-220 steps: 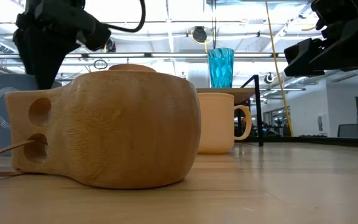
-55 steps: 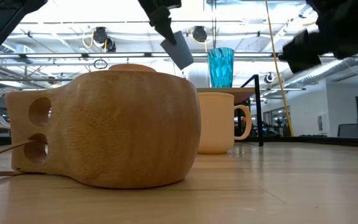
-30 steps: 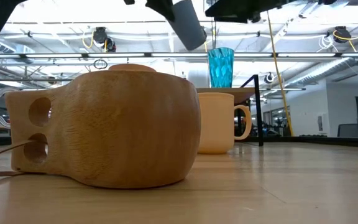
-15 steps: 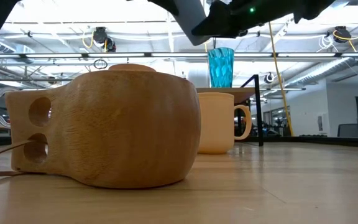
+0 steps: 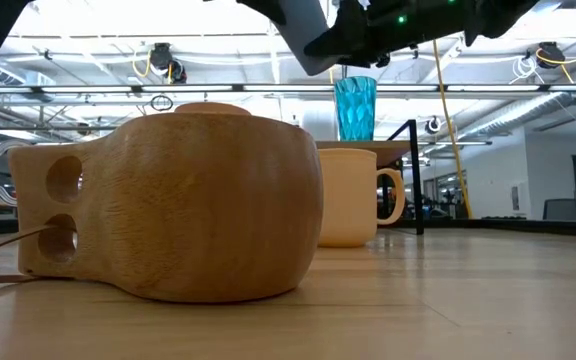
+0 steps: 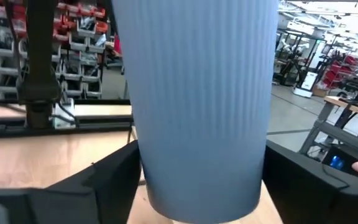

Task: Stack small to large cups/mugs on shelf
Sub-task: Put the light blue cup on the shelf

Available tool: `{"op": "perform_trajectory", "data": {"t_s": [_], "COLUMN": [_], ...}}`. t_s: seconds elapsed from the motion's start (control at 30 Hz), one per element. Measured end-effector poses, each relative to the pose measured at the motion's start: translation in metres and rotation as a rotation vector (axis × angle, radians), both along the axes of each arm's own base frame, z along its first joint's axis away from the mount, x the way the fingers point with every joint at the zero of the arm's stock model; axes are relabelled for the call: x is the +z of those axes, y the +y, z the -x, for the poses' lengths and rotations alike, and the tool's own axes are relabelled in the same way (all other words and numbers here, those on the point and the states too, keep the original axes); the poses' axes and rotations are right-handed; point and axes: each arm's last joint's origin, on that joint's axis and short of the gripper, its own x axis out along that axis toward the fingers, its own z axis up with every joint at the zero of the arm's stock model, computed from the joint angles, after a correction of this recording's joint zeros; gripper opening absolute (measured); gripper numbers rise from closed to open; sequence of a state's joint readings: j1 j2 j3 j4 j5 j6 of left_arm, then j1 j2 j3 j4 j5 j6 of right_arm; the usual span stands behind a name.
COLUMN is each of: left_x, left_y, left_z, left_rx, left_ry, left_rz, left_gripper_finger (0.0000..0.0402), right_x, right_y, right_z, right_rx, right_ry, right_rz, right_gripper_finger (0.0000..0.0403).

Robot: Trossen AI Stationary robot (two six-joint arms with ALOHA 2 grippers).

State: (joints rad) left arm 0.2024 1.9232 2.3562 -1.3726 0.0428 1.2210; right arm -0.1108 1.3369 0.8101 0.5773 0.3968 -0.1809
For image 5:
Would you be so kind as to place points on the wooden shelf with black legs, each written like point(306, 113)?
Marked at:
point(368, 152)

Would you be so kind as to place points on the white round column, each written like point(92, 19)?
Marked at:
point(318, 125)

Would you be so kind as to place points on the small black ceiling reel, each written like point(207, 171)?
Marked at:
point(433, 125)

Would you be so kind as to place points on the black aluminium table frame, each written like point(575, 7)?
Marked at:
point(518, 226)

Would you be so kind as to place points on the black ceiling light rail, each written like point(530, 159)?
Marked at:
point(168, 89)

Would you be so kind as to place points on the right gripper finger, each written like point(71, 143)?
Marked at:
point(265, 7)
point(353, 40)

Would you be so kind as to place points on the teal faceted plastic tumbler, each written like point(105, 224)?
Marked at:
point(355, 110)

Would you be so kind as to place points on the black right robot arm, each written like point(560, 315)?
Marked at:
point(498, 15)

